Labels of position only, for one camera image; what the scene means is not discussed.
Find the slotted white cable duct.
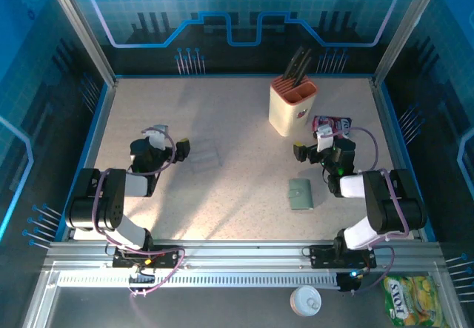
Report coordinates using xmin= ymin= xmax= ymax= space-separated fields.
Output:
xmin=57 ymin=272 xmax=340 ymax=289

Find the green card holder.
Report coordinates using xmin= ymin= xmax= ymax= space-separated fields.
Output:
xmin=288 ymin=178 xmax=315 ymax=210

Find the black handled knife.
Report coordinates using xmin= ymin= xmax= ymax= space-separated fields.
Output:
xmin=282 ymin=45 xmax=305 ymax=81
xmin=287 ymin=48 xmax=311 ymax=83
xmin=293 ymin=56 xmax=313 ymax=88

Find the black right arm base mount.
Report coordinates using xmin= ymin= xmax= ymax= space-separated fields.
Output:
xmin=308 ymin=244 xmax=378 ymax=270

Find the aluminium corner post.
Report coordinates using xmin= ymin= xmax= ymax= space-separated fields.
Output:
xmin=40 ymin=0 xmax=119 ymax=87
xmin=372 ymin=0 xmax=447 ymax=87

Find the aluminium left side rail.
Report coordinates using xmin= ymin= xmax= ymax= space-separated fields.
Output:
xmin=61 ymin=78 xmax=119 ymax=242

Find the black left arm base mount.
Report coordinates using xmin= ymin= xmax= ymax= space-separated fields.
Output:
xmin=112 ymin=244 xmax=186 ymax=270

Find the aluminium right side rail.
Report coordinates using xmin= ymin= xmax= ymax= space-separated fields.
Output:
xmin=370 ymin=78 xmax=425 ymax=242

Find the black electronics box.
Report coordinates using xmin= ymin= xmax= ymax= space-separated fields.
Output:
xmin=337 ymin=268 xmax=366 ymax=294

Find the yellow candy bag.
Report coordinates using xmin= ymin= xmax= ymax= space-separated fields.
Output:
xmin=381 ymin=275 xmax=444 ymax=328

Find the aluminium front rail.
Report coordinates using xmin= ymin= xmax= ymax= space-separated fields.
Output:
xmin=44 ymin=239 xmax=447 ymax=270

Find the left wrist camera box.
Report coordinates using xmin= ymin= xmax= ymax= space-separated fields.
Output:
xmin=141 ymin=124 xmax=170 ymax=150

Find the aluminium rail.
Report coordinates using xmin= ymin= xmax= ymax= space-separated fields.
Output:
xmin=44 ymin=239 xmax=447 ymax=270
xmin=370 ymin=78 xmax=425 ymax=242
xmin=61 ymin=78 xmax=119 ymax=242

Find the aluminium left corner post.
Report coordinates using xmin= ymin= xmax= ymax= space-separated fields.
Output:
xmin=40 ymin=0 xmax=119 ymax=87

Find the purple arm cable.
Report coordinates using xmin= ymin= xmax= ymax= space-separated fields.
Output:
xmin=321 ymin=127 xmax=410 ymax=295
xmin=90 ymin=127 xmax=186 ymax=298

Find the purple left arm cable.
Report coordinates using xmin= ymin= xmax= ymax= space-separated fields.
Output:
xmin=90 ymin=127 xmax=186 ymax=298

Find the white tin can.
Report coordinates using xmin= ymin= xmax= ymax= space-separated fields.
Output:
xmin=290 ymin=285 xmax=322 ymax=318

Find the cream knife block orange top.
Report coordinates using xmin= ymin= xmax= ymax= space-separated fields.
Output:
xmin=268 ymin=75 xmax=319 ymax=138

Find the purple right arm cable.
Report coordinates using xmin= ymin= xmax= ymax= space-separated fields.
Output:
xmin=321 ymin=127 xmax=410 ymax=295

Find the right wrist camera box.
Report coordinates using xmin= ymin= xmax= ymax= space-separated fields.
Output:
xmin=315 ymin=124 xmax=336 ymax=153

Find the pink candy bag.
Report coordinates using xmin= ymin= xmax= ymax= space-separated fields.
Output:
xmin=312 ymin=115 xmax=353 ymax=140

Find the aluminium right corner post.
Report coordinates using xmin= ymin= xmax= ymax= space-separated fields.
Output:
xmin=372 ymin=0 xmax=447 ymax=87

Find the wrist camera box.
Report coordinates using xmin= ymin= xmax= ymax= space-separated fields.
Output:
xmin=315 ymin=124 xmax=336 ymax=153
xmin=141 ymin=124 xmax=170 ymax=150

